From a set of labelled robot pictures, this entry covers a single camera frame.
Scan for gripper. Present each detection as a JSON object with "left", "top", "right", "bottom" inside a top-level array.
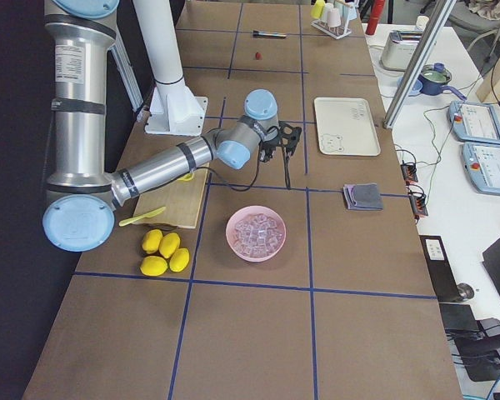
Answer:
[{"left": 259, "top": 141, "right": 277, "bottom": 163}]

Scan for steel muddler with black tip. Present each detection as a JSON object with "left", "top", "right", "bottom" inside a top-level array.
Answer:
[{"left": 252, "top": 30, "right": 288, "bottom": 39}]

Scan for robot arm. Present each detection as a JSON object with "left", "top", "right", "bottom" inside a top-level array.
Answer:
[{"left": 42, "top": 1, "right": 280, "bottom": 252}]

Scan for clear ice cubes pile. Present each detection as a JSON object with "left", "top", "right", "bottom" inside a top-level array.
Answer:
[{"left": 235, "top": 213, "right": 284, "bottom": 258}]

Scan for white cup rack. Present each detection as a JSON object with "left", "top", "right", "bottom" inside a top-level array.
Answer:
[{"left": 311, "top": 0, "right": 358, "bottom": 39}]

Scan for yellow cup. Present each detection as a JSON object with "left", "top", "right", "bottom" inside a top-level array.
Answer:
[{"left": 311, "top": 0, "right": 326, "bottom": 19}]

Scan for pink cup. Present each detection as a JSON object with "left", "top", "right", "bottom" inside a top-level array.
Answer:
[{"left": 326, "top": 8, "right": 342, "bottom": 29}]

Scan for white cup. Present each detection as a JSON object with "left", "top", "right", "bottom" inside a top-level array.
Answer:
[{"left": 320, "top": 2, "right": 334, "bottom": 23}]

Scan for cream bear tray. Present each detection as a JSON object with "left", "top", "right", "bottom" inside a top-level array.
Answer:
[{"left": 313, "top": 97, "right": 381, "bottom": 157}]

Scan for lemon slices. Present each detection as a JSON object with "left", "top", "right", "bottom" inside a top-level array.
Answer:
[{"left": 177, "top": 172, "right": 194, "bottom": 182}]

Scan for pink bowl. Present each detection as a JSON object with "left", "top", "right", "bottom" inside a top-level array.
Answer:
[{"left": 225, "top": 205, "right": 287, "bottom": 263}]

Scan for wooden cutting board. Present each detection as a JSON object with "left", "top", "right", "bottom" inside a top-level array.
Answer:
[{"left": 133, "top": 169, "right": 208, "bottom": 229}]

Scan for grey folded cloth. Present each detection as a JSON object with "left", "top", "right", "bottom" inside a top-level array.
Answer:
[{"left": 343, "top": 183, "right": 383, "bottom": 211}]

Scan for yellow lemon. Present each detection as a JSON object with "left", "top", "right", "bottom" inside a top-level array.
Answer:
[
  {"left": 140, "top": 255, "right": 168, "bottom": 277},
  {"left": 142, "top": 229, "right": 163, "bottom": 254},
  {"left": 168, "top": 247, "right": 190, "bottom": 273},
  {"left": 158, "top": 232, "right": 181, "bottom": 258}
]

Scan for yellow plastic knife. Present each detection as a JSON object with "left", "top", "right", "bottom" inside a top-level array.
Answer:
[{"left": 118, "top": 206, "right": 166, "bottom": 227}]

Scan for blue bowl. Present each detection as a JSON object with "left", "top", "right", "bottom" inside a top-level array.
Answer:
[{"left": 397, "top": 77, "right": 423, "bottom": 97}]

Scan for cream toaster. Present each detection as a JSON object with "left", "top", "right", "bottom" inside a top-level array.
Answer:
[{"left": 380, "top": 30, "right": 423, "bottom": 71}]

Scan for blue saucepan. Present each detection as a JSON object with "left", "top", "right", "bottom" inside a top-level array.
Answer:
[{"left": 418, "top": 62, "right": 467, "bottom": 101}]

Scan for teach pendant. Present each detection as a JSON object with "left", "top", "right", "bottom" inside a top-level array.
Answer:
[
  {"left": 448, "top": 100, "right": 500, "bottom": 144},
  {"left": 462, "top": 142, "right": 500, "bottom": 196}
]

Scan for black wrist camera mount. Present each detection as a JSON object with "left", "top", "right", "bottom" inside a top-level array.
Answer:
[{"left": 271, "top": 121, "right": 302, "bottom": 158}]

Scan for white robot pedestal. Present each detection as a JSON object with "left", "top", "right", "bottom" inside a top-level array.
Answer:
[{"left": 133, "top": 0, "right": 208, "bottom": 137}]

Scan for aluminium frame post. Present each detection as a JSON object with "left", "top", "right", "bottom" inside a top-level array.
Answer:
[{"left": 382, "top": 0, "right": 457, "bottom": 128}]

